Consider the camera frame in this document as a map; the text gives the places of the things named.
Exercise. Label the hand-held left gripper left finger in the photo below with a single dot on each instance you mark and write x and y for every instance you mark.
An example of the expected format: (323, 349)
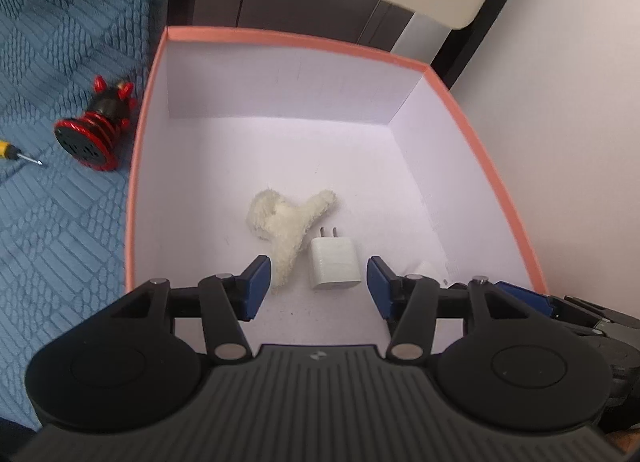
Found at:
(257, 287)

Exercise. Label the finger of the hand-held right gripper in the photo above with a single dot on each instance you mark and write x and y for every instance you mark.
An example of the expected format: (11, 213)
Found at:
(525, 299)

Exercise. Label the yellow screwdriver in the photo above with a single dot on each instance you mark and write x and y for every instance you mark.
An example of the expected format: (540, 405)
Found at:
(12, 151)

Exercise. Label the pink cardboard box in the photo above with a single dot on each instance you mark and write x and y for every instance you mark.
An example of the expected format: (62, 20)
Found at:
(300, 151)

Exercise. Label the blue textured seat cover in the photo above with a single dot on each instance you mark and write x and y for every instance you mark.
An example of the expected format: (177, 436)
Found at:
(65, 242)

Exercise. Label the cream fluffy hair claw clip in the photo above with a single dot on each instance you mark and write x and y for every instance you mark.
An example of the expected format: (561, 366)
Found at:
(282, 222)

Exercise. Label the red and black toy figure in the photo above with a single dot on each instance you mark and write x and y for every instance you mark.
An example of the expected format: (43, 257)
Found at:
(97, 129)

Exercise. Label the white charger plug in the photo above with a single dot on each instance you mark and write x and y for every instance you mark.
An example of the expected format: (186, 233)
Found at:
(332, 267)

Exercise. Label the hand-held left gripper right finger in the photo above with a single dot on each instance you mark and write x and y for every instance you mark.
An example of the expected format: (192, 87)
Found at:
(380, 292)

